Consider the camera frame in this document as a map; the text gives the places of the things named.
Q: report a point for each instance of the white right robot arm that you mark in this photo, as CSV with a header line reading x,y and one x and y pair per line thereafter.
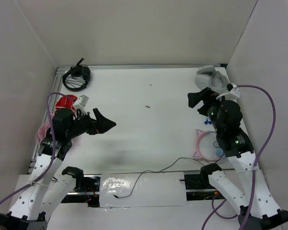
x,y
255,206

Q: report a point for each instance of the white taped cover plate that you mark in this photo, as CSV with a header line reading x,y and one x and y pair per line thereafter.
x,y
147,190

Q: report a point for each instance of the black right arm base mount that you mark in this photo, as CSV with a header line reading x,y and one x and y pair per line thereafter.
x,y
197,185

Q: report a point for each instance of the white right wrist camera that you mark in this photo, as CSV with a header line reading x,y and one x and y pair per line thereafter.
x,y
232,93

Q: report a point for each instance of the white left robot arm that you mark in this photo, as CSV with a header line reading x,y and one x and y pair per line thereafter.
x,y
39,198

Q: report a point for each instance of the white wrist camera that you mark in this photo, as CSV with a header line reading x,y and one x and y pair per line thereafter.
x,y
232,93
80,103

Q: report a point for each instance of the pink blue cat-ear headphones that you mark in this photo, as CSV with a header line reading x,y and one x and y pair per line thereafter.
x,y
206,147

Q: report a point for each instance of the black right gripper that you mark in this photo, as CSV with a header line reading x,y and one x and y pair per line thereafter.
x,y
209,96

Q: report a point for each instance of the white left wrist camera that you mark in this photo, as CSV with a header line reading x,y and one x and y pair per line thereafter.
x,y
80,103

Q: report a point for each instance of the black wrapped headphones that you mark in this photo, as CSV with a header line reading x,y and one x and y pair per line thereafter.
x,y
78,77

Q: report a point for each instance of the white grey headphones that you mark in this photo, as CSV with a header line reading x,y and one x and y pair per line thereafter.
x,y
208,76

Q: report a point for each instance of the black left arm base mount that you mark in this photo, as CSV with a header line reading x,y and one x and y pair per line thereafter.
x,y
86,190

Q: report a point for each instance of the teal wrapped headphones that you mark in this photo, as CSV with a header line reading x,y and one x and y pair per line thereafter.
x,y
208,121

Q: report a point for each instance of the red wrapped headphones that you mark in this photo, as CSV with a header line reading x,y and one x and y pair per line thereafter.
x,y
66,102

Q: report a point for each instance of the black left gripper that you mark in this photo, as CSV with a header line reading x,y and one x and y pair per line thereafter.
x,y
102,125

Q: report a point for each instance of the pink wrapped headphones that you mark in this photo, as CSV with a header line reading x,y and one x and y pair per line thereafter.
x,y
42,131

